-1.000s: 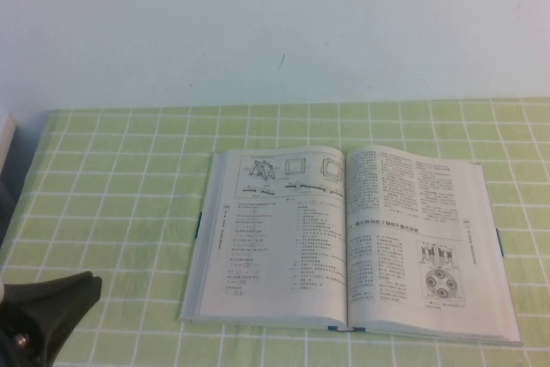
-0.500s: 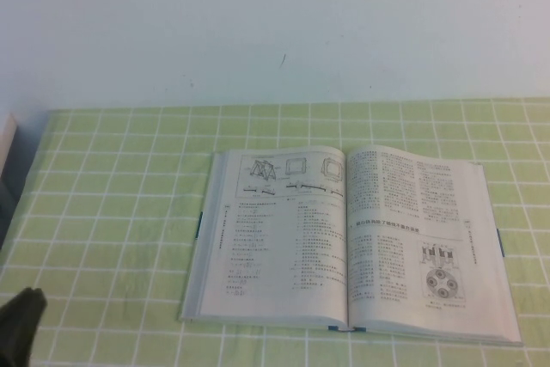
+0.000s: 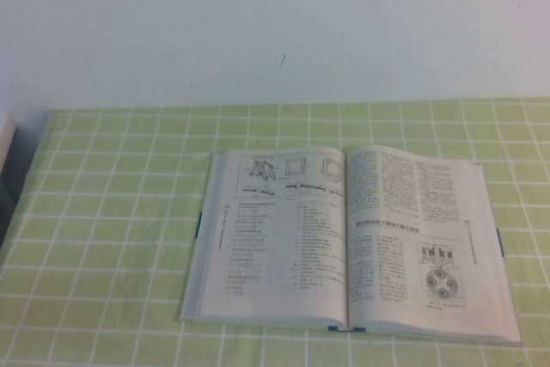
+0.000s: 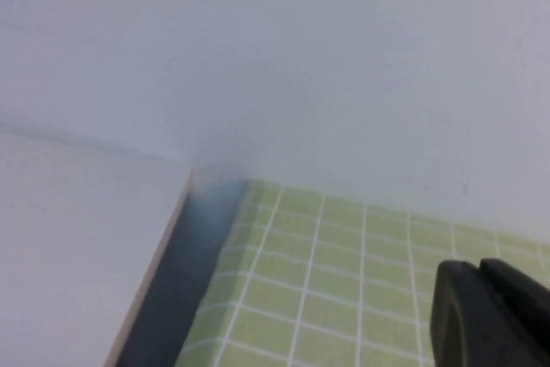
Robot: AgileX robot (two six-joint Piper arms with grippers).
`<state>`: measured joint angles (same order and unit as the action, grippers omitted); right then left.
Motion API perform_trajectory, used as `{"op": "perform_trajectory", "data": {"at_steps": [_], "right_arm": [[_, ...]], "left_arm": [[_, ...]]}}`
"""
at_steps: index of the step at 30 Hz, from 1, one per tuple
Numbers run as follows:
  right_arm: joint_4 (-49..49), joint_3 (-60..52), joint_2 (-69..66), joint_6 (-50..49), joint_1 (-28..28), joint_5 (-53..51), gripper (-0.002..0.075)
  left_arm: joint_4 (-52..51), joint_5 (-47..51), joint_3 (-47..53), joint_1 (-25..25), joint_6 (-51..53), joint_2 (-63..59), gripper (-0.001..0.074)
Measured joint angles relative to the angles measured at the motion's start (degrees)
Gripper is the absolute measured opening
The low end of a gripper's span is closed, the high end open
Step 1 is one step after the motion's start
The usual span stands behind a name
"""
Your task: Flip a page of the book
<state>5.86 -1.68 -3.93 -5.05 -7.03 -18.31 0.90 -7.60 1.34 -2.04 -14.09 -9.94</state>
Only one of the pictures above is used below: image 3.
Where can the technical book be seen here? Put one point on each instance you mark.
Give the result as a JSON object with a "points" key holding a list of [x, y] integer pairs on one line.
{"points": [[326, 246]]}

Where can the green checked tablecloth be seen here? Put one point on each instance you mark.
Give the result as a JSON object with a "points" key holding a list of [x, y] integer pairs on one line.
{"points": [[107, 234]]}

